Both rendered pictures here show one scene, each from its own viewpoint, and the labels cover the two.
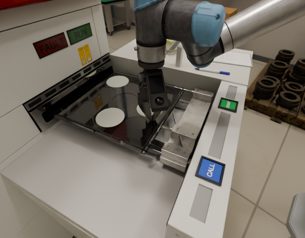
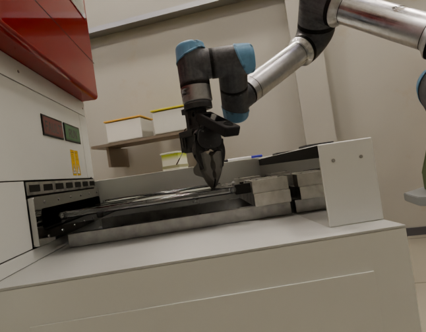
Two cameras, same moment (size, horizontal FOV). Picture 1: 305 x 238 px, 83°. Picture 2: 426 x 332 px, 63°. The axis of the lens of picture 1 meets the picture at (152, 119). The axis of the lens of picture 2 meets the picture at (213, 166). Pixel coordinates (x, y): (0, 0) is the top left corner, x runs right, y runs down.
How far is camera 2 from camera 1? 0.64 m
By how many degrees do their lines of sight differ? 51
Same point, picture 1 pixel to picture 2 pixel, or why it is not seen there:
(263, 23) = (273, 71)
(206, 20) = (244, 47)
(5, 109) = (9, 174)
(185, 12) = (227, 47)
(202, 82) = (239, 170)
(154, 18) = (202, 56)
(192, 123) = not seen: hidden behind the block
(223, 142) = not seen: hidden behind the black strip
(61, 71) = (57, 166)
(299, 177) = not seen: outside the picture
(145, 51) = (196, 87)
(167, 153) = (260, 183)
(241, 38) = (265, 82)
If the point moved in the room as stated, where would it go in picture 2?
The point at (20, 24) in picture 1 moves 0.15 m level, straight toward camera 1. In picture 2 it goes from (34, 89) to (84, 71)
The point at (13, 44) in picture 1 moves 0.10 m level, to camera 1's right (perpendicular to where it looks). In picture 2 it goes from (28, 103) to (78, 101)
